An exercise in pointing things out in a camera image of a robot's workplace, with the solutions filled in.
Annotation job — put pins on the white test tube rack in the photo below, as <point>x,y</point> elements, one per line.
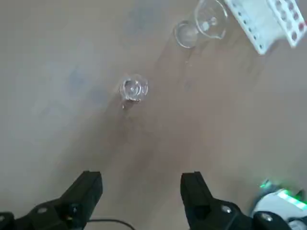
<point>261,26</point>

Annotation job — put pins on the large glass beaker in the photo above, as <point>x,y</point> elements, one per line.
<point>208,21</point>

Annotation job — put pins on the small glass beaker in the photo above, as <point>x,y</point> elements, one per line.
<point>133,88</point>

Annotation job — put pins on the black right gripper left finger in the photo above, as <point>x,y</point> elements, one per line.
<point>79,196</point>

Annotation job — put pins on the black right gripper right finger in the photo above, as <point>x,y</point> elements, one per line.
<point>199,198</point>

